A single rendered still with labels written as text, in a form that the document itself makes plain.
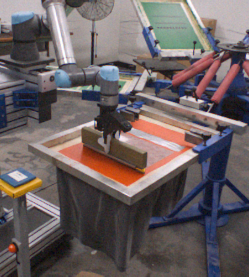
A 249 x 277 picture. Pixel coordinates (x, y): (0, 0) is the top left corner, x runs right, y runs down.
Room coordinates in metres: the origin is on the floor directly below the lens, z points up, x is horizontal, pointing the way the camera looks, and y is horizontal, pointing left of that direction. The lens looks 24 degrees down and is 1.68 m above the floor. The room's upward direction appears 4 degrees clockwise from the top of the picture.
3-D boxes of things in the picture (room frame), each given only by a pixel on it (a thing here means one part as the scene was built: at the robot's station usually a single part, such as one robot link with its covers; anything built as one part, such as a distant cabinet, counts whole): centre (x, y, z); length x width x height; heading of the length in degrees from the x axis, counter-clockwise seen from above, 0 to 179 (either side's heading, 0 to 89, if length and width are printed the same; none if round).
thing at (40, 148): (1.54, -0.06, 0.97); 0.79 x 0.58 x 0.04; 141
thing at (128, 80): (2.50, 0.17, 1.05); 1.08 x 0.61 x 0.23; 81
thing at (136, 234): (1.37, -0.19, 0.74); 0.46 x 0.04 x 0.42; 141
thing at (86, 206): (1.31, 0.12, 0.74); 0.45 x 0.03 x 0.43; 51
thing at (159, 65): (2.99, -0.48, 0.91); 1.34 x 0.40 x 0.08; 21
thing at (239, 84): (2.36, -0.73, 0.67); 0.39 x 0.39 x 1.35
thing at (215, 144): (1.55, -0.43, 0.97); 0.30 x 0.05 x 0.07; 141
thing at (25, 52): (1.90, 0.54, 1.31); 0.15 x 0.15 x 0.10
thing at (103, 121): (1.41, 0.06, 1.14); 0.09 x 0.08 x 0.12; 51
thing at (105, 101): (1.40, 0.06, 1.22); 0.08 x 0.08 x 0.05
